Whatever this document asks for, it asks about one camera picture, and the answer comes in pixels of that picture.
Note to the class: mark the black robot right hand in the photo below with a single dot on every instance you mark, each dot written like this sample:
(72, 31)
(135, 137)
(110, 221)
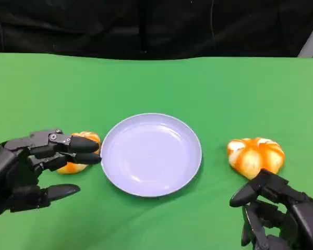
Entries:
(302, 211)

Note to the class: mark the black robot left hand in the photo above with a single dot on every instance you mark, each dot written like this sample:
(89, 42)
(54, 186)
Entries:
(7, 169)

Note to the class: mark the orange white toy bread roll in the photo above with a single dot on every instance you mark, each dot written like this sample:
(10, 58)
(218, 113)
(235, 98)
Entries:
(71, 168)
(255, 156)

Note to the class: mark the lilac plate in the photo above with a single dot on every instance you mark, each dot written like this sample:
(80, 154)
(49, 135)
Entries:
(151, 156)

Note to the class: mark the black backdrop curtain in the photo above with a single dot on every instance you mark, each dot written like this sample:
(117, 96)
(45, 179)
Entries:
(94, 26)

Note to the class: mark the green table cloth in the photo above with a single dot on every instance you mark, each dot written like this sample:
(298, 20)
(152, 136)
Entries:
(156, 86)

